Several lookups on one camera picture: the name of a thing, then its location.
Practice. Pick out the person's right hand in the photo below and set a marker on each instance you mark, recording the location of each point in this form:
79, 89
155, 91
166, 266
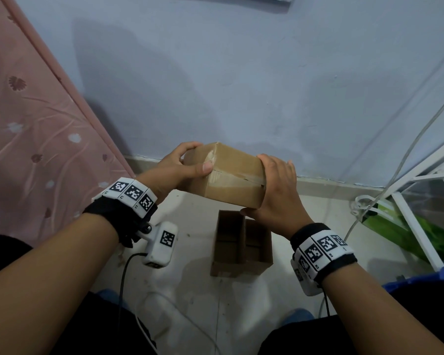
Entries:
281, 203

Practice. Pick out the person's left hand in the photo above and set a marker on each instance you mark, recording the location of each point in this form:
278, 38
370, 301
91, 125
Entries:
166, 177

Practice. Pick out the taped brown cardboard box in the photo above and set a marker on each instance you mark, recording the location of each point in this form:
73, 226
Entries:
229, 188

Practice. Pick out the person's left forearm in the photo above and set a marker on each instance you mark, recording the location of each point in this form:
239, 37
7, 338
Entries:
51, 284

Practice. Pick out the person's right forearm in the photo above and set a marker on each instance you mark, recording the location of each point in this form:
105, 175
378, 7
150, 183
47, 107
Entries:
373, 321

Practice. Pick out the person's right blue shoe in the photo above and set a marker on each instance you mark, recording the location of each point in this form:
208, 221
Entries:
298, 316

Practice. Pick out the left wrist marker band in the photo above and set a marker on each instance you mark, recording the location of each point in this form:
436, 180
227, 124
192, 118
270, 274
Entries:
133, 192

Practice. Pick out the wrist marker band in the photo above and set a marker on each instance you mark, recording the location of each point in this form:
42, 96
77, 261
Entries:
325, 247
133, 192

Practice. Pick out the right wrist marker band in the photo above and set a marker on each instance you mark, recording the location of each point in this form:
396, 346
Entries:
325, 247

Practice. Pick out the green plastic bag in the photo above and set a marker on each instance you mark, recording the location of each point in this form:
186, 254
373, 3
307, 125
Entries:
388, 225

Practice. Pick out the pink floral bedsheet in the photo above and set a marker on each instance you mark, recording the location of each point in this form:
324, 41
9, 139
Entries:
40, 144

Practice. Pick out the white metal rack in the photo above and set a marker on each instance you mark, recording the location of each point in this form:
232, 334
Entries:
416, 232

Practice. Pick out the blue plastic bin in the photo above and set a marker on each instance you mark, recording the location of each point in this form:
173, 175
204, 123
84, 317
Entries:
429, 279

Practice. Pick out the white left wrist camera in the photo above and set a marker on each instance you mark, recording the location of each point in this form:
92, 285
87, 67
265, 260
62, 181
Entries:
162, 242

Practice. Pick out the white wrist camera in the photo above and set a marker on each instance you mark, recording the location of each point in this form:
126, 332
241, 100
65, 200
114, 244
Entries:
162, 242
307, 284

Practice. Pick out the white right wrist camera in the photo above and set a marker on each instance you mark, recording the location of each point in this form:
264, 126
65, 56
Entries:
307, 284

